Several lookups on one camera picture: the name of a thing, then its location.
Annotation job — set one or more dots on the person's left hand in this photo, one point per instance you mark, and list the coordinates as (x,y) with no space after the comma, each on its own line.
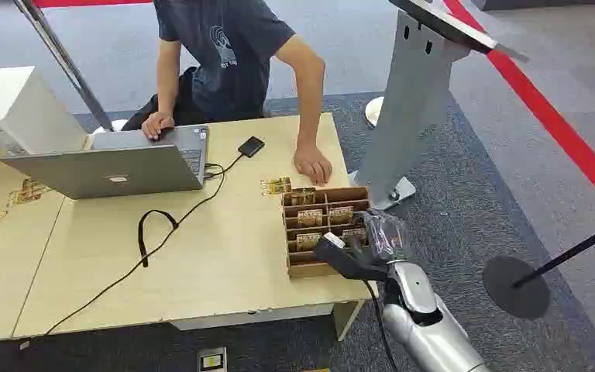
(312,163)

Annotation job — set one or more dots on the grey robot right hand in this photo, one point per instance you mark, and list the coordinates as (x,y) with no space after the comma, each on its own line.
(351,264)

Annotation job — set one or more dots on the person's right hand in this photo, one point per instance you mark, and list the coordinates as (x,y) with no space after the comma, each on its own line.
(157,125)

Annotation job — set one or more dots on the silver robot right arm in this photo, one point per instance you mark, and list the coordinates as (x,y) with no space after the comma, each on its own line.
(431,334)

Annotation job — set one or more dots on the gold printed card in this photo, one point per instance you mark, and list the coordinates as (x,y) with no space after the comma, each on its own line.
(308,242)
(340,215)
(310,218)
(354,235)
(303,197)

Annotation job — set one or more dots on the black chair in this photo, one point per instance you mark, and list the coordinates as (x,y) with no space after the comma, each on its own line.
(184,102)

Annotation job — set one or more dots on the wooden card box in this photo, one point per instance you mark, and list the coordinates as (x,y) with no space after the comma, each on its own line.
(302,268)

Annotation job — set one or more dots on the pale desk leg panel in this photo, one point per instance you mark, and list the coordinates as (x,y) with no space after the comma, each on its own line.
(348,318)

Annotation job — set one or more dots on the small black external drive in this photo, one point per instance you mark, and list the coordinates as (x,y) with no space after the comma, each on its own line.
(251,147)

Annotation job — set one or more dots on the silver laptop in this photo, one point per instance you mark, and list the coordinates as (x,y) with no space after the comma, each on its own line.
(97,172)

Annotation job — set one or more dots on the white round stanchion base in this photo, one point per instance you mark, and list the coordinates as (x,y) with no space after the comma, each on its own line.
(374,110)

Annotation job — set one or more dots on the person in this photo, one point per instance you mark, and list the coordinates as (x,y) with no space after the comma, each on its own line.
(231,56)

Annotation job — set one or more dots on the grey kiosk stand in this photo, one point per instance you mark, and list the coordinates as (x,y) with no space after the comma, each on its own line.
(410,108)

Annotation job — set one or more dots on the dark stanchion with white base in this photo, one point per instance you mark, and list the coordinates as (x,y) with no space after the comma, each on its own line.
(64,59)

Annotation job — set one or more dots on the white box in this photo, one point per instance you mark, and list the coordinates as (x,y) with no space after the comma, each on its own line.
(25,110)

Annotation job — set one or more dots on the short red barrier belt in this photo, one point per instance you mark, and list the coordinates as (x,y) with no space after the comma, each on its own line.
(92,2)

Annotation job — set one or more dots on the black stanchion with round base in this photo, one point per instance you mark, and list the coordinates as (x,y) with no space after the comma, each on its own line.
(515,290)

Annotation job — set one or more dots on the small white floor device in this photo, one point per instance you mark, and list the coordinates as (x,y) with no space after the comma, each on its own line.
(212,361)

